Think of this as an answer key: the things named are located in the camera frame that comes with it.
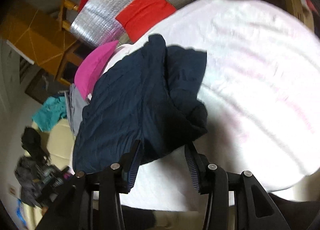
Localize teal garment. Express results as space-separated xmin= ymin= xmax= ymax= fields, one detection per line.
xmin=32 ymin=96 xmax=67 ymax=132

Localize wooden chair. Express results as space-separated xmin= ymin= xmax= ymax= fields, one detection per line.
xmin=58 ymin=0 xmax=87 ymax=33

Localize silver foil mat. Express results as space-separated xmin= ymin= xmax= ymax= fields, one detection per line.
xmin=70 ymin=0 xmax=194 ymax=48

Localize wooden stool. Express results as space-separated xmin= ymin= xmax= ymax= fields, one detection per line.
xmin=55 ymin=43 xmax=88 ymax=86

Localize grey garment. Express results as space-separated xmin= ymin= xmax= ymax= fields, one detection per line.
xmin=64 ymin=83 xmax=90 ymax=137

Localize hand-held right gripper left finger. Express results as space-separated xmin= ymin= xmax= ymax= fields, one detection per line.
xmin=35 ymin=140 xmax=143 ymax=230

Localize navy blue jacket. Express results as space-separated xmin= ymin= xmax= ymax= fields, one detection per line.
xmin=72 ymin=34 xmax=208 ymax=174

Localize pink cloth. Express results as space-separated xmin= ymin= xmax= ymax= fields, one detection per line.
xmin=74 ymin=40 xmax=119 ymax=98

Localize white textured blanket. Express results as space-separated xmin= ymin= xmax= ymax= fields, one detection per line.
xmin=100 ymin=0 xmax=320 ymax=214

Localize orange red folded cloth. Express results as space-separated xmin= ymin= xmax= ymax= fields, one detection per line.
xmin=115 ymin=0 xmax=175 ymax=44

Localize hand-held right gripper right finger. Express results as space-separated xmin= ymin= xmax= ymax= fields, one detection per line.
xmin=184 ymin=142 xmax=292 ymax=230

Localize brown cardboard box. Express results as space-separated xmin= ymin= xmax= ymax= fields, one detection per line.
xmin=0 ymin=1 xmax=78 ymax=66

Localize black garment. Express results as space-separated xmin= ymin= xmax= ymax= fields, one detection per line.
xmin=21 ymin=127 xmax=50 ymax=163

